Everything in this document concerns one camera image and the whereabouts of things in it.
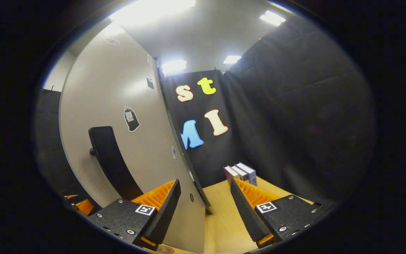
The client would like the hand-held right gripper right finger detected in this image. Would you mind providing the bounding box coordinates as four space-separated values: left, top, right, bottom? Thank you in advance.
230 177 325 248

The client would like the blue grey spine book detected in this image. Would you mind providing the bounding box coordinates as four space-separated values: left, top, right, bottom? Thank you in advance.
236 162 258 187

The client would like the brown round coaster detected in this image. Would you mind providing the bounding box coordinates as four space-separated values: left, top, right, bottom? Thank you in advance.
154 244 175 254

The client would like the black backdrop cloth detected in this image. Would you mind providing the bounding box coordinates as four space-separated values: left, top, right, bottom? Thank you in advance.
34 16 376 212

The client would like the black door handle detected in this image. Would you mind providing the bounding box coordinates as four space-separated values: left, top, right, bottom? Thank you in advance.
88 126 143 201

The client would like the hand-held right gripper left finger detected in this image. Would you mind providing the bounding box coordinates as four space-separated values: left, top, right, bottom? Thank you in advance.
88 179 182 251

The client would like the beige cabinet door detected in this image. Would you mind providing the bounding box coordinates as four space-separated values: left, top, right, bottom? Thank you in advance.
59 24 207 254

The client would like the pink cover book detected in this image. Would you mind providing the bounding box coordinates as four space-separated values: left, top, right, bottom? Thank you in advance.
223 166 240 186

